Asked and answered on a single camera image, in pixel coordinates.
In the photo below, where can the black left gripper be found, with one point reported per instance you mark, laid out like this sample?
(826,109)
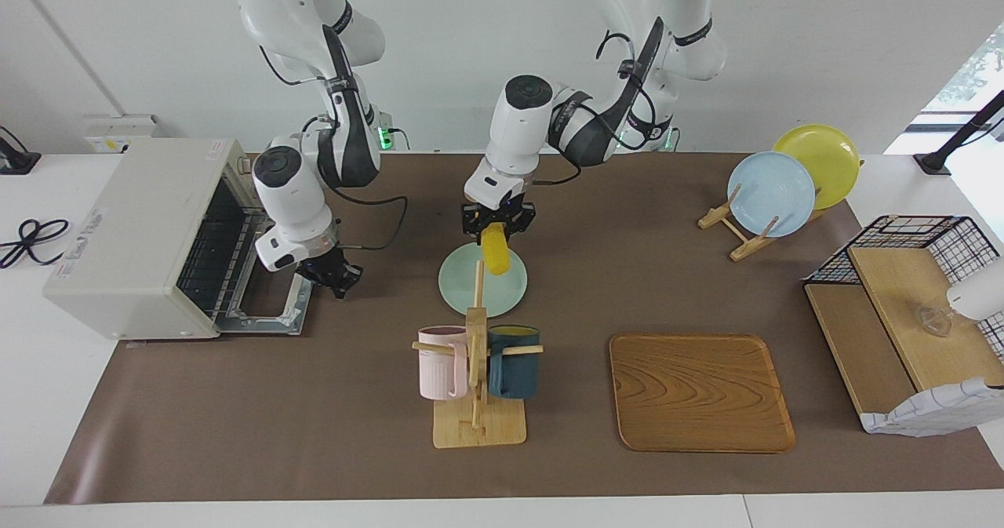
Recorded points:
(498,216)

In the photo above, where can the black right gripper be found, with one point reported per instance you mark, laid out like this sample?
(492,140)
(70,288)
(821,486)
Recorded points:
(329,269)

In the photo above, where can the yellow corn cob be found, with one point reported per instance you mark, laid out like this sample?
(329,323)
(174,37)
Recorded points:
(496,253)

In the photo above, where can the mint green plate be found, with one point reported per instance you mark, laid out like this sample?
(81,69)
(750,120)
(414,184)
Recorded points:
(459,289)

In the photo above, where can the metal base plate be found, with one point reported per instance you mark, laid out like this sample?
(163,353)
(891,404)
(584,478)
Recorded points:
(271,320)

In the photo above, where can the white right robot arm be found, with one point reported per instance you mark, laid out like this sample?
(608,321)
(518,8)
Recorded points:
(290,198)

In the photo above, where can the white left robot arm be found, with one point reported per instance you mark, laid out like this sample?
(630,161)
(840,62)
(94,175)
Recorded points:
(518,136)

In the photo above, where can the white toaster oven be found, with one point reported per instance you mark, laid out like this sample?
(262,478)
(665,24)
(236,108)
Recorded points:
(125,230)

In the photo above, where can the pink mug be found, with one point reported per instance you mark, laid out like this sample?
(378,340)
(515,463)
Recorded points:
(439,367)

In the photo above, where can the brown table mat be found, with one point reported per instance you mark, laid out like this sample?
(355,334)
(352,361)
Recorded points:
(353,418)

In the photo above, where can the dark blue mug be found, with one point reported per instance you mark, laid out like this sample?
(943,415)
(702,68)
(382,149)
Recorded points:
(514,371)

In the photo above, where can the wooden mug tree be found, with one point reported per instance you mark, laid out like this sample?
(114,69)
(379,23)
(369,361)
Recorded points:
(477,426)

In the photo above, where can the wooden plate rack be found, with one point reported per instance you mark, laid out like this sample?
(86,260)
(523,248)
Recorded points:
(741,245)

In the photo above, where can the brown wooden tray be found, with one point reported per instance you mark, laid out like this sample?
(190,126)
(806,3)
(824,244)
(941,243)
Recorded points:
(698,395)

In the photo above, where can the light blue plate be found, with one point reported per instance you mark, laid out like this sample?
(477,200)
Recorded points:
(773,191)

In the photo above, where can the yellow plate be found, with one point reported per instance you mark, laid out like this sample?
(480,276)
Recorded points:
(831,159)

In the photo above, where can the black clamp stand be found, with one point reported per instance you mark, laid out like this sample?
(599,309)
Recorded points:
(16,159)
(961,136)

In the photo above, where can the clear glass cup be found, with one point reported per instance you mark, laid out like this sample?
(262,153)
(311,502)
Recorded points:
(933,322)

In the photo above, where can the white checked cloth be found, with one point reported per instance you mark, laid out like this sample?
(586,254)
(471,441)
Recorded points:
(933,410)

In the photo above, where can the white rounded device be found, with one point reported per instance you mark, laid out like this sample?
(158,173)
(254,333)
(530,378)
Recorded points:
(980,293)

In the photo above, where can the white wall socket box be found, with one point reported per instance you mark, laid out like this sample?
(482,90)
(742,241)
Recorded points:
(118,132)

